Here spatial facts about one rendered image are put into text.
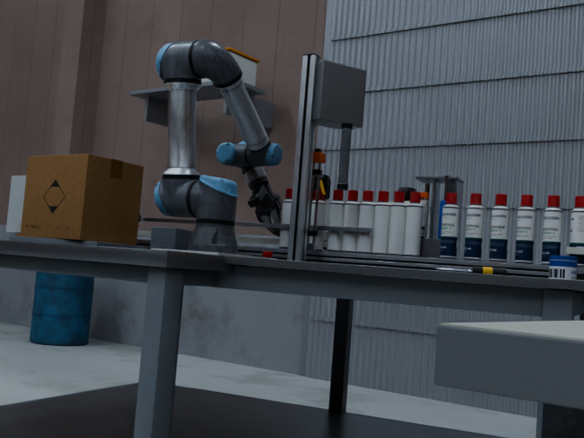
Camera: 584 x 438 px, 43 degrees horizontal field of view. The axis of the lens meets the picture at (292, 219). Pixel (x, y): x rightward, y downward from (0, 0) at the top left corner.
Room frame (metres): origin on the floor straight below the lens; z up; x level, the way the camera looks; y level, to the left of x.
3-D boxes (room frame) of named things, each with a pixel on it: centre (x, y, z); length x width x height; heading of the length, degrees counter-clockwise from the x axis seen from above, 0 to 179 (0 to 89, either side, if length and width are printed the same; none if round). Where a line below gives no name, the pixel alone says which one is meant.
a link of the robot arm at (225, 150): (2.50, 0.21, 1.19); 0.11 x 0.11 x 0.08; 61
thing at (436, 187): (2.39, -0.47, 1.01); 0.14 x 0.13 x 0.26; 65
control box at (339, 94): (2.36, -0.11, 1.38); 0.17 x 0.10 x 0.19; 120
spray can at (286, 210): (2.50, 0.01, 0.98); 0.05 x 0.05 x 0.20
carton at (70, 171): (2.46, 0.70, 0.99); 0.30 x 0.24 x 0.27; 56
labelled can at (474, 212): (2.25, -0.56, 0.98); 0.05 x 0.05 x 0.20
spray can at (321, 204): (2.47, -0.09, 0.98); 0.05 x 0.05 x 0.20
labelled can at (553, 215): (2.15, -0.76, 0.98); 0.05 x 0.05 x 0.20
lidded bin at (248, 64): (5.98, 0.66, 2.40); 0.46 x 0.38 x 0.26; 54
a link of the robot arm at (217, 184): (2.23, 0.24, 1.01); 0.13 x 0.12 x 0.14; 61
